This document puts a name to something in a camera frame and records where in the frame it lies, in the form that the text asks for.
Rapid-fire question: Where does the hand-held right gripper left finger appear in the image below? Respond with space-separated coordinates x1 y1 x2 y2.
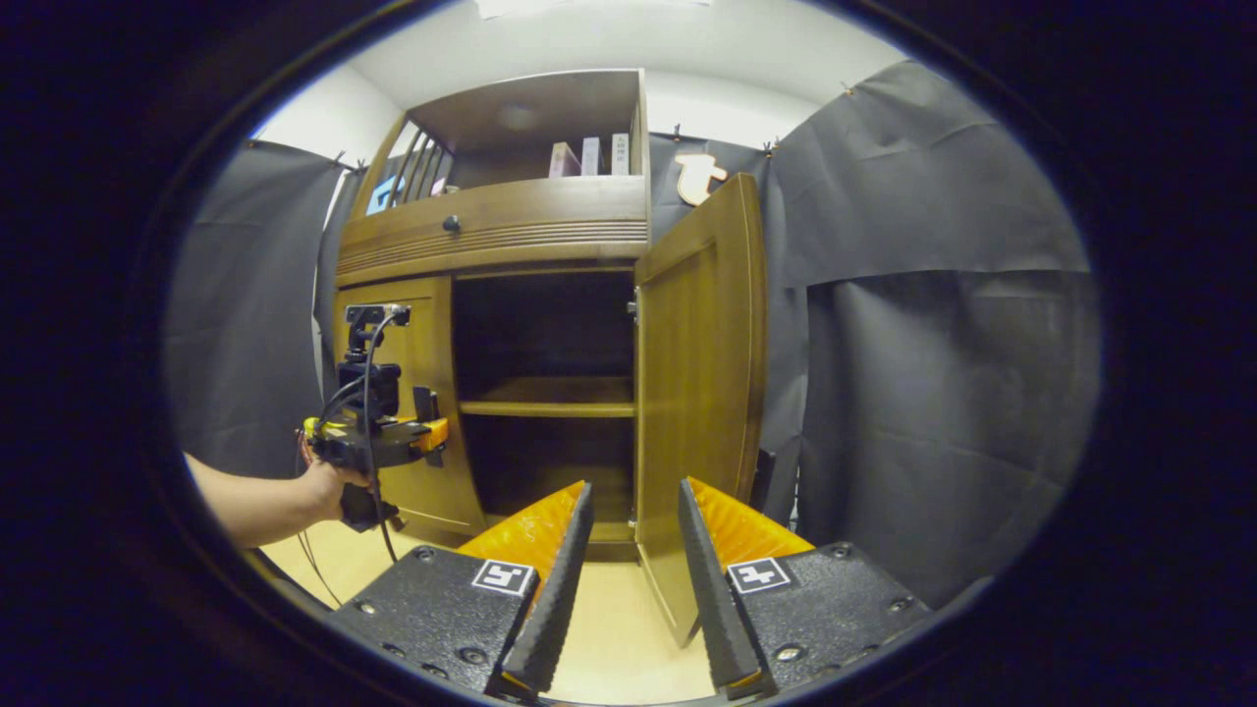
327 479 596 702

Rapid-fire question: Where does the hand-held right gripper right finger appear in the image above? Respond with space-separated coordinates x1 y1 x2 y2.
676 476 934 702

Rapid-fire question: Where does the wooden cabinet door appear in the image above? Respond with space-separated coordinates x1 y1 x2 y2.
633 174 769 647
334 275 489 539

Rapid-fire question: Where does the wooden double-door shoe cabinet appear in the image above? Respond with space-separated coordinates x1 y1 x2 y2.
332 67 769 647

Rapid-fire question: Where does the cabinet inner shelf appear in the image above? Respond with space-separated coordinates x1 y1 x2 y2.
460 376 635 418

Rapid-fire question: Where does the wooden cabinet drawer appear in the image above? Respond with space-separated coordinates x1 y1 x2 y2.
339 177 649 258

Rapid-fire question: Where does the black backdrop cloth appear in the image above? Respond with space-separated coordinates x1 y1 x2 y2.
162 59 1101 610

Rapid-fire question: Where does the large ceiling light panel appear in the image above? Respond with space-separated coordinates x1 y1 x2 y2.
476 0 713 19

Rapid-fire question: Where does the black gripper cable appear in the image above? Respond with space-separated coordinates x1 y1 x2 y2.
293 309 406 608

